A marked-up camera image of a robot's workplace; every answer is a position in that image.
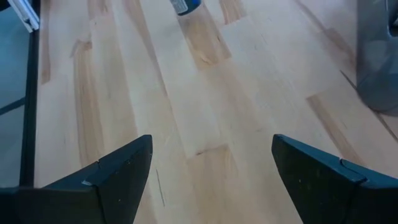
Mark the white profile strip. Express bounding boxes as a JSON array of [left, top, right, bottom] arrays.
[[6, 0, 40, 34]]

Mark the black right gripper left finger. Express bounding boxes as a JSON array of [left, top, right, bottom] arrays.
[[15, 134, 154, 224]]

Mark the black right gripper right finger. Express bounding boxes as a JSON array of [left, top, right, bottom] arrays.
[[271, 134, 398, 224]]

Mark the grey blurred container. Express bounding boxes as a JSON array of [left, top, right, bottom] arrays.
[[355, 0, 398, 113]]

